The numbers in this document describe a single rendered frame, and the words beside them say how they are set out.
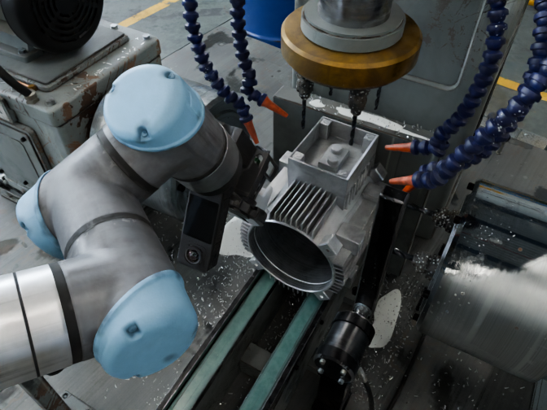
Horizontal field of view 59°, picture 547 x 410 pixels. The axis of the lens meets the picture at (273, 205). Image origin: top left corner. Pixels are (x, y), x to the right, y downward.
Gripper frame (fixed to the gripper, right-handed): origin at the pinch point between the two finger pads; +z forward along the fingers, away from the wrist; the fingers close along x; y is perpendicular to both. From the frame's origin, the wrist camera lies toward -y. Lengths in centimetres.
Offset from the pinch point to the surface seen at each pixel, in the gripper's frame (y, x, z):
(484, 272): 5.6, -32.1, -2.1
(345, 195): 9.5, -10.9, 2.3
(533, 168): 47, -39, 60
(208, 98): 16.1, 16.6, 0.3
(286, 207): 4.0, -4.2, -0.1
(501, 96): 147, -26, 209
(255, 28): 114, 106, 151
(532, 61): 25.2, -27.4, -18.0
